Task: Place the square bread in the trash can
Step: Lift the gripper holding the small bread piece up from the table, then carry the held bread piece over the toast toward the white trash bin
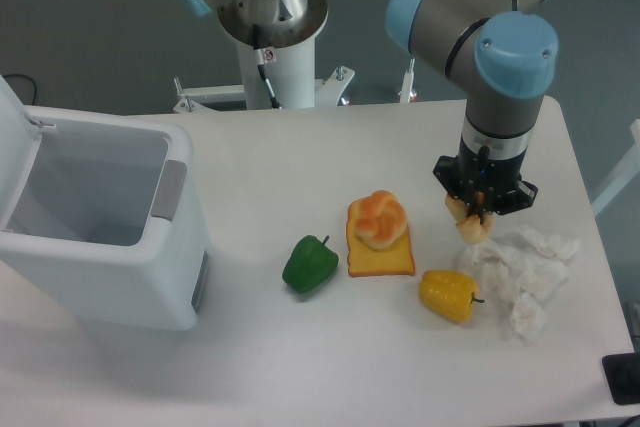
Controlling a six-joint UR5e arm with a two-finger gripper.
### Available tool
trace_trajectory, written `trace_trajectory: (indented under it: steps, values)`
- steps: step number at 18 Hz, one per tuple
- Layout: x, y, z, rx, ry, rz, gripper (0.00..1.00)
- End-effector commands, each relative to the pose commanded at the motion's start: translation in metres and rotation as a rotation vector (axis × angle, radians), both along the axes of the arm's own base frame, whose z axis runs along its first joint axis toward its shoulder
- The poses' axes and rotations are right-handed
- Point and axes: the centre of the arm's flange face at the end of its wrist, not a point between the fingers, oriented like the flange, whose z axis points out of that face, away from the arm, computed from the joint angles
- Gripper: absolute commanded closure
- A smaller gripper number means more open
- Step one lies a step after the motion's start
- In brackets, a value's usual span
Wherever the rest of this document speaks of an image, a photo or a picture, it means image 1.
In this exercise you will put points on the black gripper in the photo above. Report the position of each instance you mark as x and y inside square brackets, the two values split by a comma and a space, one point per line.
[484, 183]

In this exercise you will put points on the beige croissant bread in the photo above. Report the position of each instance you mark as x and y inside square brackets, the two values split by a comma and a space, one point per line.
[474, 229]

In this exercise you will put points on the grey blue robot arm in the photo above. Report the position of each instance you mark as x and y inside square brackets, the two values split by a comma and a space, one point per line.
[497, 51]

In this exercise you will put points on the round knotted bread roll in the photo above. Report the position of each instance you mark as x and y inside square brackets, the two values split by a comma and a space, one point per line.
[379, 219]

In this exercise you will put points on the square toast bread slice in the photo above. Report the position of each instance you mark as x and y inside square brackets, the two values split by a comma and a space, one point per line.
[363, 261]

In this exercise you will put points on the white trash can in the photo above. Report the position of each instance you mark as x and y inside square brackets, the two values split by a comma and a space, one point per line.
[101, 213]

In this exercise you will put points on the crumpled white tissue paper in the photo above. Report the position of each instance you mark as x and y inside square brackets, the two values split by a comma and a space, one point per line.
[521, 271]

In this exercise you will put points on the yellow bell pepper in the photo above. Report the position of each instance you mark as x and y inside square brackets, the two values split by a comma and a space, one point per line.
[450, 294]

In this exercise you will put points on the green bell pepper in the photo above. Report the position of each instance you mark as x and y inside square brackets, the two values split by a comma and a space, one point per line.
[310, 264]

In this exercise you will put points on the black device at edge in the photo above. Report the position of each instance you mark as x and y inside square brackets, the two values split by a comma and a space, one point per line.
[622, 375]

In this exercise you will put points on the white frame leg right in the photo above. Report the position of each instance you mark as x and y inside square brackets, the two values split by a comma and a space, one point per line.
[620, 175]

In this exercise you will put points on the white post with red base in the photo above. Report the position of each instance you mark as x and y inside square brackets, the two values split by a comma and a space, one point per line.
[407, 93]

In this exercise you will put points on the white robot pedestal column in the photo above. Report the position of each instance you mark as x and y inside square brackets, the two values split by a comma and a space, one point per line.
[290, 70]

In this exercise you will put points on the white table frame bracket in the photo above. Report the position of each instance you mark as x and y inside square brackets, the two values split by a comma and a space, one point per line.
[329, 92]

